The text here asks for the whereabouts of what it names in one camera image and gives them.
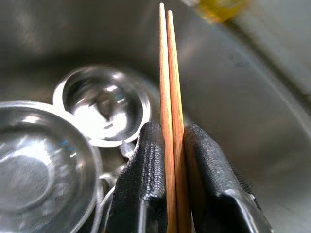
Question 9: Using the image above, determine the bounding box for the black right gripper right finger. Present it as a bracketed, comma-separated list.
[184, 123, 274, 233]

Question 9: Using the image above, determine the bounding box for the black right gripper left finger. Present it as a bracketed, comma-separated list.
[104, 122, 168, 233]

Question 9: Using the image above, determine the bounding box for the wooden chopstick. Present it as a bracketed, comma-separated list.
[158, 2, 178, 233]
[167, 9, 192, 233]

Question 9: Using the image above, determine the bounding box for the small steel bowl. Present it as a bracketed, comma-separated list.
[52, 65, 153, 148]

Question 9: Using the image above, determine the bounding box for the stainless steel sink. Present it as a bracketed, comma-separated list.
[0, 0, 311, 233]

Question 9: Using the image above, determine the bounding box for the wide steel plate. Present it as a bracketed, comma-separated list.
[0, 101, 103, 233]

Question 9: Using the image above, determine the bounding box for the yellow dish soap bottle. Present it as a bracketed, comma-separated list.
[184, 0, 251, 24]

